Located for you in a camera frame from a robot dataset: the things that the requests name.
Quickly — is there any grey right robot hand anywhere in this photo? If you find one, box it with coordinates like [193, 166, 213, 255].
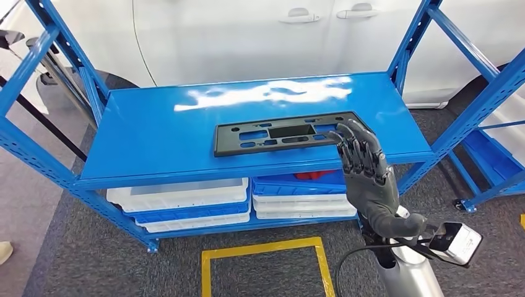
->
[326, 119, 428, 241]

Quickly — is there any black plastic plate bracket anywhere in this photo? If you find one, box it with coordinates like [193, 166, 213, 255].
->
[213, 111, 372, 158]

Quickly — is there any blue metal shelf rack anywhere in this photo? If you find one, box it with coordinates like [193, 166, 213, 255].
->
[447, 119, 525, 214]
[0, 0, 525, 254]

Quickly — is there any red cloth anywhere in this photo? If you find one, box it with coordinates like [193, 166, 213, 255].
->
[294, 170, 335, 181]

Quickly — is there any blue plastic bin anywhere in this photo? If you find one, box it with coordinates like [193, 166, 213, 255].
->
[251, 170, 349, 197]

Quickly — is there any large white plastic bin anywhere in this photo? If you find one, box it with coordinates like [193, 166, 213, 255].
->
[106, 177, 249, 213]

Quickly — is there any white car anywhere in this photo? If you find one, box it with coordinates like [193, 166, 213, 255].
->
[0, 0, 525, 110]

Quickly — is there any thin black rod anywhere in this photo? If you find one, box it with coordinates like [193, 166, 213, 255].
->
[0, 75, 88, 163]

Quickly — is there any person's shoe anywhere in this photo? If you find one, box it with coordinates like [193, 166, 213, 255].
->
[0, 241, 14, 266]

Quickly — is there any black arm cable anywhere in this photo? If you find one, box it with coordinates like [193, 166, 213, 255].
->
[335, 241, 394, 297]

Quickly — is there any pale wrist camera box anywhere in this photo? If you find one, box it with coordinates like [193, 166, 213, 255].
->
[428, 221, 484, 269]

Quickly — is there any white car door handle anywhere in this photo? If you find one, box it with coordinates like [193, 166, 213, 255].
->
[279, 7, 321, 24]
[336, 2, 380, 20]

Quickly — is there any steel stand frame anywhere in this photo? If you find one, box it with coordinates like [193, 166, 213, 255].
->
[26, 37, 97, 124]

